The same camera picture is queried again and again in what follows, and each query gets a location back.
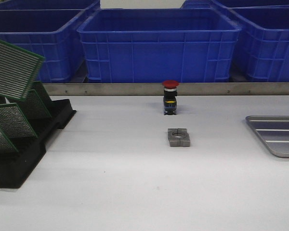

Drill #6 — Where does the blue plastic crate right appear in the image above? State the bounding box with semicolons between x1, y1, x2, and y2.
229;7;289;82

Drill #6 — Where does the blue plastic crate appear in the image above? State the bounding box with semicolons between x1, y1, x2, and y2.
78;9;240;83
229;7;289;82
0;9;86;83

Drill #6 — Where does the green perfboard rearmost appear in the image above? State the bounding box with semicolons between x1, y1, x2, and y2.
32;81;53;109

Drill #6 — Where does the blue crate back left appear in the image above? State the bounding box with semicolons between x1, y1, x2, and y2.
0;0;100;10

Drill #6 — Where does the black slotted board rack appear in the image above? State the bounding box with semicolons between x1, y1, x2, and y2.
0;98;77;189

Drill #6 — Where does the red emergency stop button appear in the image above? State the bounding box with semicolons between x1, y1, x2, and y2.
162;80;179;115

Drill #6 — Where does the blue plastic crate left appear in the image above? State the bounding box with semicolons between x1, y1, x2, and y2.
0;9;86;83

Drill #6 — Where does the grey metal clamp block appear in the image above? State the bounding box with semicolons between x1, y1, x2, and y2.
168;128;191;147

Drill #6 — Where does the blue crate back right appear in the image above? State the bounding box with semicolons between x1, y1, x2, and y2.
181;0;289;9

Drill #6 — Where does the silver metal tray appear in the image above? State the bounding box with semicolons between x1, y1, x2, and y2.
245;115;289;158

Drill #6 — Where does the blue plastic crate centre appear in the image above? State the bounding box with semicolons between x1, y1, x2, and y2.
78;9;240;83

